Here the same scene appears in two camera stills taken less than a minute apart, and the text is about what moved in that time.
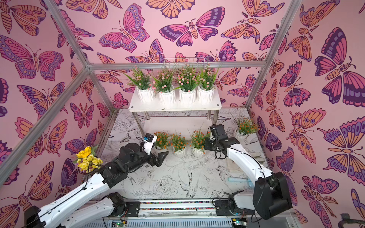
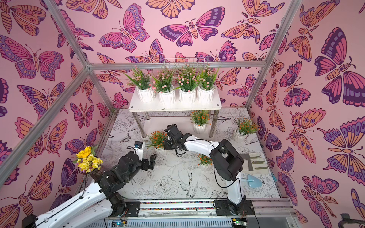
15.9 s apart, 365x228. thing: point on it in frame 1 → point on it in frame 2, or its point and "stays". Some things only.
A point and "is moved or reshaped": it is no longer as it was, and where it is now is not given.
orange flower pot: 197,144 is moved or reshaped
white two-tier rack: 181,119 stays
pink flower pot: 187,80 stays
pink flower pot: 142,81 stays
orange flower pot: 179,145 is moved or reshaped
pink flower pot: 206,89 stays
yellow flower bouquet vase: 87,162 stays
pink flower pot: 164,84 stays
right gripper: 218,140 → 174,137
